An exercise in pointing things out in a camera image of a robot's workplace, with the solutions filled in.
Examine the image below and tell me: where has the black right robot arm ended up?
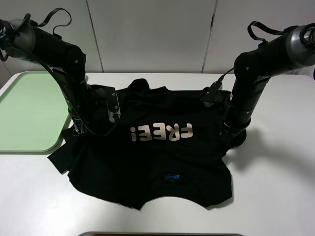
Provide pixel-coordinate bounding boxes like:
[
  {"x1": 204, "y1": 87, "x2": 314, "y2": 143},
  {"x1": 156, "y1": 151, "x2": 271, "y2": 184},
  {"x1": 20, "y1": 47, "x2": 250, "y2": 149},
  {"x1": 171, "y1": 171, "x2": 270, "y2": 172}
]
[{"x1": 219, "y1": 21, "x2": 315, "y2": 148}]

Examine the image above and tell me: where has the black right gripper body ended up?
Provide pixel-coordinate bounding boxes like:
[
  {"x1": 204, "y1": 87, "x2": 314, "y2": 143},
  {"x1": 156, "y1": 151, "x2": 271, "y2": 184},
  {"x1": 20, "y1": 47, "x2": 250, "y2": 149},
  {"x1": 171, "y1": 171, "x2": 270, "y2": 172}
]
[{"x1": 216, "y1": 115, "x2": 251, "y2": 149}]

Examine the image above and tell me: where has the black short sleeve t-shirt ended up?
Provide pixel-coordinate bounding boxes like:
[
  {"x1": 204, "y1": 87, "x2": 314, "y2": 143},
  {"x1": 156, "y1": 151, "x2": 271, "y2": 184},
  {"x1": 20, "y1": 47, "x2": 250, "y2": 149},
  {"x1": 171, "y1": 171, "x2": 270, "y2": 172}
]
[{"x1": 48, "y1": 79, "x2": 233, "y2": 209}]

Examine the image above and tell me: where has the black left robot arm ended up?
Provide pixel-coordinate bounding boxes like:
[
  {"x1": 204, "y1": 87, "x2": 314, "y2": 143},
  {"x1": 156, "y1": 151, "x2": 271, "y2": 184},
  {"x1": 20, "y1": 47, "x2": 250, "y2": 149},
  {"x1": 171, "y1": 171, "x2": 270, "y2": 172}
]
[{"x1": 0, "y1": 14, "x2": 96, "y2": 134}]

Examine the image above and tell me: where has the light green plastic tray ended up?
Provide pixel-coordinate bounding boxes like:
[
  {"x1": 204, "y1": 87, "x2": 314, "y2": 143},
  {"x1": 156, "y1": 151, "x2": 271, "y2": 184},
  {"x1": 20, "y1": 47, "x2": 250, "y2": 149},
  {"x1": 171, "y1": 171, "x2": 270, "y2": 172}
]
[{"x1": 0, "y1": 71, "x2": 70, "y2": 153}]

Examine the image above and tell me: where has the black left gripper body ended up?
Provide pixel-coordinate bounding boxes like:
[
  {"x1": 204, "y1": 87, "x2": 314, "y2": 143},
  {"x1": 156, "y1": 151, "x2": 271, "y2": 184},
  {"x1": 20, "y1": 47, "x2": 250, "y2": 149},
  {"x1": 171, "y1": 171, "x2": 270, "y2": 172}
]
[{"x1": 67, "y1": 103, "x2": 98, "y2": 135}]

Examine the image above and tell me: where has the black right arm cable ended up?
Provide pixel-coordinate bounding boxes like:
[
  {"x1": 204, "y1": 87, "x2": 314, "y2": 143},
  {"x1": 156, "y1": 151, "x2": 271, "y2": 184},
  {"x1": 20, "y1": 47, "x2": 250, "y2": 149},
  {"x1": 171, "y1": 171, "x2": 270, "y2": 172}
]
[{"x1": 247, "y1": 21, "x2": 293, "y2": 46}]

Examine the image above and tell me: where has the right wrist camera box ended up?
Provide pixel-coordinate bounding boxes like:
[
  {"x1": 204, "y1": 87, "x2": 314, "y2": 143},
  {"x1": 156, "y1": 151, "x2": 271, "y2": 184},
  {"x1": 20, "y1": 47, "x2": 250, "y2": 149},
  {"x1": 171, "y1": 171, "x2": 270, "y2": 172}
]
[{"x1": 200, "y1": 81, "x2": 231, "y2": 108}]

